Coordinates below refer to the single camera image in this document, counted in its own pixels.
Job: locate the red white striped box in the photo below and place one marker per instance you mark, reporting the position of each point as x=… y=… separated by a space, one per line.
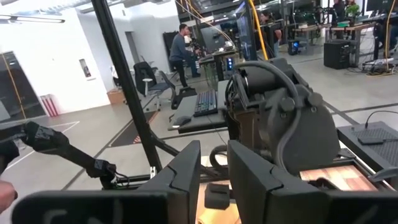
x=49 y=105

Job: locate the seated person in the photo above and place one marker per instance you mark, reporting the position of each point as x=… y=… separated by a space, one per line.
x=276 y=34

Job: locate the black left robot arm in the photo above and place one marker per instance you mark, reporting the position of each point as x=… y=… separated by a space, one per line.
x=311 y=137

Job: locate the black side desk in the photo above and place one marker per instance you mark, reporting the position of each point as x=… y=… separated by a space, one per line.
x=189 y=107

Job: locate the standing person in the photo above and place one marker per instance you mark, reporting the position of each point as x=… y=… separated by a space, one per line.
x=178 y=49

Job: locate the dark glass door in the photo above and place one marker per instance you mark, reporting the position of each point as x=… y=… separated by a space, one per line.
x=18 y=90

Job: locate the wooden top desk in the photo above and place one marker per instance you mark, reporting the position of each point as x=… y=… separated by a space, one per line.
x=351 y=28

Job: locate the black floor mat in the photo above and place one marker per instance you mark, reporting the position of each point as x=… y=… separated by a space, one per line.
x=133 y=133

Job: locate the black upright display panel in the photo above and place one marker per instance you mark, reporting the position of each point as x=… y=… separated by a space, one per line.
x=247 y=34

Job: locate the computer case with blue light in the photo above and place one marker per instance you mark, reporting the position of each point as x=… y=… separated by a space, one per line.
x=295 y=48

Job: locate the black keyboard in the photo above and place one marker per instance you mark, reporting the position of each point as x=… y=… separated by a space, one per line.
x=205 y=104

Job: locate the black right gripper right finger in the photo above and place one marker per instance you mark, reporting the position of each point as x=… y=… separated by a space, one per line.
x=264 y=199

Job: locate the black office chair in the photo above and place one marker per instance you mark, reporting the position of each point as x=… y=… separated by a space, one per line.
x=143 y=73

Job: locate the person's hand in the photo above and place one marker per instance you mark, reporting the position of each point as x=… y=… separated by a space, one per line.
x=6 y=196

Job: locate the black computer monitor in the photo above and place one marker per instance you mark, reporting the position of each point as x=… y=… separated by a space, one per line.
x=213 y=39

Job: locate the black floor computer case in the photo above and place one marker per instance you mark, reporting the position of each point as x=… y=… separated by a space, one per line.
x=337 y=56

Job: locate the long ceiling light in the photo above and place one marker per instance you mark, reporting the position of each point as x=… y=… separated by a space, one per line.
x=37 y=20

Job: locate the black metal table frame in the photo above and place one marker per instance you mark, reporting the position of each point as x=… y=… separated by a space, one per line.
x=124 y=77

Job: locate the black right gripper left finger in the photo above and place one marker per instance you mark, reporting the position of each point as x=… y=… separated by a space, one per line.
x=174 y=193

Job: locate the black computer mouse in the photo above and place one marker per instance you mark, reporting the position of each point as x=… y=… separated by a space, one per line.
x=183 y=120

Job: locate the cardboard box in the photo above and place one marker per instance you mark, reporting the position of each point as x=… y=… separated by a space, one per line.
x=115 y=97

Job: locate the small wall frame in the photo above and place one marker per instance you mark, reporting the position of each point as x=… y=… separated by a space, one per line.
x=85 y=68

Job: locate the yellow cloth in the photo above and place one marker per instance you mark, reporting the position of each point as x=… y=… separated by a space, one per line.
x=214 y=217

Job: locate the small black box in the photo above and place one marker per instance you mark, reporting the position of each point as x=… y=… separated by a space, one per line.
x=370 y=140

